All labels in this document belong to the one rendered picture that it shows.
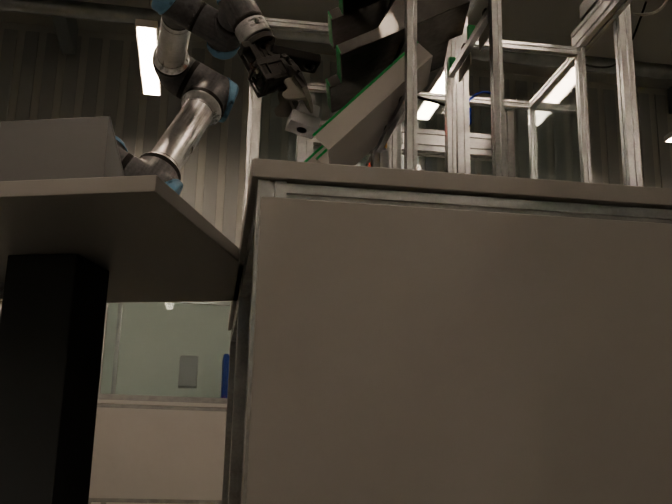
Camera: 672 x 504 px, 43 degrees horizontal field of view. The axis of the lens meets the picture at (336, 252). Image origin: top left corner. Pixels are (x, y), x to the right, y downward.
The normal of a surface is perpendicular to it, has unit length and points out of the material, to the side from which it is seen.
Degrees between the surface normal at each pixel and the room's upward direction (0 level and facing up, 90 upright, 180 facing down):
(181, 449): 90
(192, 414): 90
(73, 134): 90
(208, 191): 90
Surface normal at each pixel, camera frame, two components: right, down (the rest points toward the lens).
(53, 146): -0.17, -0.25
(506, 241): 0.14, -0.25
